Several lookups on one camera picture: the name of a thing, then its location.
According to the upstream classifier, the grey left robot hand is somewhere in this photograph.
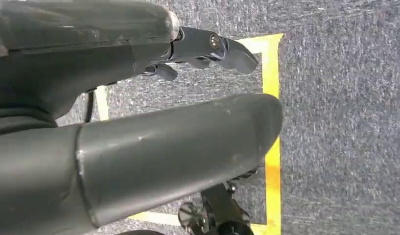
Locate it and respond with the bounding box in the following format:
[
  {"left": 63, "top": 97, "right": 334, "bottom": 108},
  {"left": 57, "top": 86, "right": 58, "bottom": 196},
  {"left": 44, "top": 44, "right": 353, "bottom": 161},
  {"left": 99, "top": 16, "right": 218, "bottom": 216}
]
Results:
[{"left": 0, "top": 0, "right": 284, "bottom": 235}]

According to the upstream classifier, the yellow floor tape marking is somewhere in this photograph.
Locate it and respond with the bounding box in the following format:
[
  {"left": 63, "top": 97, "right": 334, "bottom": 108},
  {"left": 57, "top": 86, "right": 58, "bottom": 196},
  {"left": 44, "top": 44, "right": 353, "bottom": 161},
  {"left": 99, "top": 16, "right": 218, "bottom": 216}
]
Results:
[{"left": 94, "top": 33, "right": 285, "bottom": 235}]

